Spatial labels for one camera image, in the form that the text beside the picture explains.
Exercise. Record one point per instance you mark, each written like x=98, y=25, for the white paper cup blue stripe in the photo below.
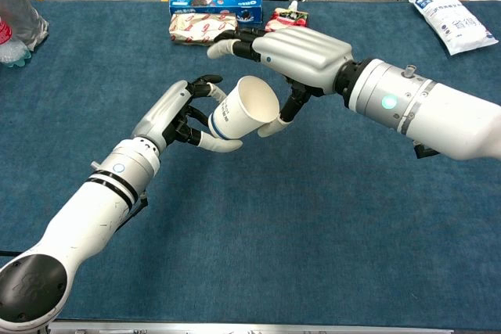
x=235, y=119

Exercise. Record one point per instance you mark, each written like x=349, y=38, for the clear bottle red label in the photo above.
x=9, y=52

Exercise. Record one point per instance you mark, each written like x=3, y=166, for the blue felt table cloth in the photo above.
x=274, y=212

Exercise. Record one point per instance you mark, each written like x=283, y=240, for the clear crumpled plastic bottle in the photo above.
x=23, y=13

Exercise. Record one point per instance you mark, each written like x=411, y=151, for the red white snack bag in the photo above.
x=287, y=17

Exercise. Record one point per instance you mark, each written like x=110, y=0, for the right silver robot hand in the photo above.
x=301, y=52

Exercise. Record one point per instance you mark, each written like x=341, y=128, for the cream snack pack red print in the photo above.
x=195, y=27

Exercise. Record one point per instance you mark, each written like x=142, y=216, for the silver metal table rail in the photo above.
x=235, y=328

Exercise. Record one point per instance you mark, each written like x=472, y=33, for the white bag blue print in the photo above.
x=454, y=21

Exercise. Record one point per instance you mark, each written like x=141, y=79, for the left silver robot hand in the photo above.
x=164, y=109

